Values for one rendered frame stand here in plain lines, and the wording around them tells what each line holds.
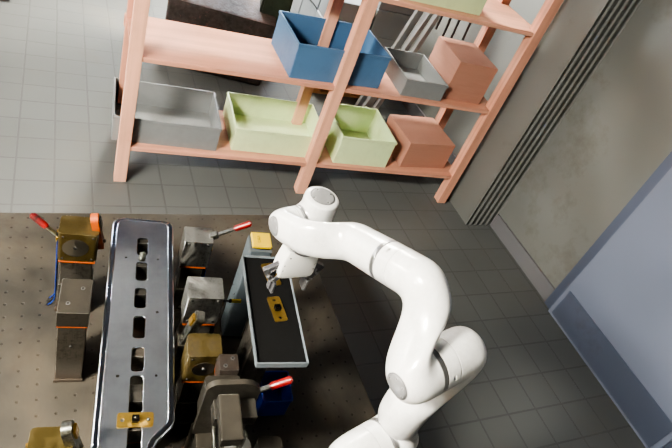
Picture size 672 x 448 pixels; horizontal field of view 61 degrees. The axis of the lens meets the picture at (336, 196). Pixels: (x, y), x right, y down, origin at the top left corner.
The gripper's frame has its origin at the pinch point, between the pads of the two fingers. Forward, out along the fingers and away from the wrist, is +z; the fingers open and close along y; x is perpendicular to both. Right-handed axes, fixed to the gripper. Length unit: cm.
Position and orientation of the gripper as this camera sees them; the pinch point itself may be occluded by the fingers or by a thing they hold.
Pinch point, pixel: (286, 285)
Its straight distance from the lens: 152.3
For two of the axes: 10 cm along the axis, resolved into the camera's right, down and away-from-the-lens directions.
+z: -3.1, 7.5, 5.8
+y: -8.8, 0.0, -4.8
